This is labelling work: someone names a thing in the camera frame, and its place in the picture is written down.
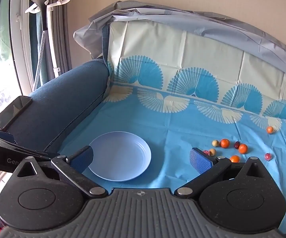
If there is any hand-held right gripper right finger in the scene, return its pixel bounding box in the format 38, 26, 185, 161
175, 148, 277, 199

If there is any white window frame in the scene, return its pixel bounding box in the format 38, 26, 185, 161
9, 0, 38, 96

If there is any light blue plate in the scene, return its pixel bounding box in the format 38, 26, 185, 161
88, 131, 152, 182

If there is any grey cover sheet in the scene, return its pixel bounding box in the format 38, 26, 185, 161
74, 1, 286, 85

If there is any blue fan-printed cloth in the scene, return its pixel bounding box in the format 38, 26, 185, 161
59, 20, 286, 236

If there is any garment steamer with stand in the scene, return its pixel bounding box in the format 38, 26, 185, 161
25, 0, 79, 78

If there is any black smartphone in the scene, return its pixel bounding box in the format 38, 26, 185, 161
0, 95, 33, 131

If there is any blue fabric sofa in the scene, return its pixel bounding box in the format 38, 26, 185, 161
7, 25, 114, 154

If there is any grey curtain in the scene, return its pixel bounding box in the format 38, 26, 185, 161
35, 0, 72, 86

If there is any garment steamer head with hose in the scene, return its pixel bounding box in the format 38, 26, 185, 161
29, 0, 50, 91

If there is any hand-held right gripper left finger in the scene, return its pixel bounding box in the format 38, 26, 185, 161
9, 146, 109, 199

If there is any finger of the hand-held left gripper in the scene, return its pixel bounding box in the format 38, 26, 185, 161
0, 128, 60, 162

